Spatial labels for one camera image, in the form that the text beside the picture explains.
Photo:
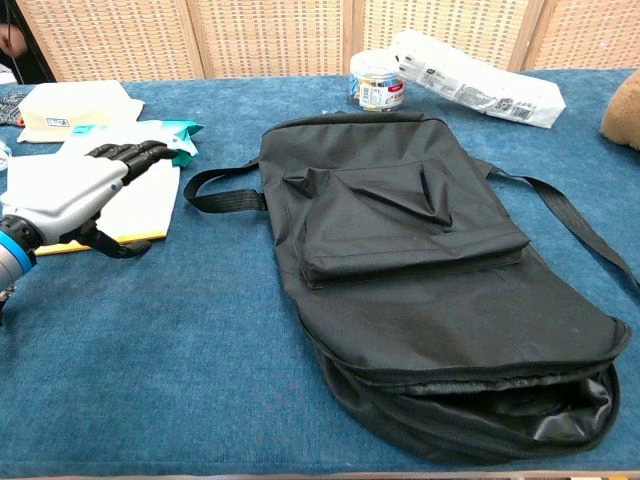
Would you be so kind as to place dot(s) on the brown plush toy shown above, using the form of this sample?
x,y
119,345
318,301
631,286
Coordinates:
x,y
625,115

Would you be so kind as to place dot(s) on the person in black clothes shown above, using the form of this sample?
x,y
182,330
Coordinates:
x,y
25,65

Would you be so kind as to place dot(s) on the black backpack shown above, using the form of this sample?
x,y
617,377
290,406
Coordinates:
x,y
400,280

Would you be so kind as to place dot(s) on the white paper book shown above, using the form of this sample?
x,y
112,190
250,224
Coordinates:
x,y
145,205

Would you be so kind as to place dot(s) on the beige lunch box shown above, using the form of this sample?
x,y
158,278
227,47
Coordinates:
x,y
75,107

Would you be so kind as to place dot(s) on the teal wet wipes pack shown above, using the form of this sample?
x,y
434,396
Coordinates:
x,y
150,131

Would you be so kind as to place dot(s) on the clear plastic bottle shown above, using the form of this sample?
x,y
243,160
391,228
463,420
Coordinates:
x,y
3,157

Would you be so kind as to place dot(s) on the grey knit glove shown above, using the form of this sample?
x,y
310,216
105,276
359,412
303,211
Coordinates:
x,y
7,107

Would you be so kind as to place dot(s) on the wooden woven folding screen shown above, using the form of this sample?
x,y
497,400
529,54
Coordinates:
x,y
275,35

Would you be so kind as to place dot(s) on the clear jar of clips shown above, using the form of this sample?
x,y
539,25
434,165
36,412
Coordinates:
x,y
376,82

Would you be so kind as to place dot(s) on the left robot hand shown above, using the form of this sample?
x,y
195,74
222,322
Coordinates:
x,y
55,195

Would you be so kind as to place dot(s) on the multi-pack of pocket tissues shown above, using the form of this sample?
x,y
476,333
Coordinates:
x,y
475,82

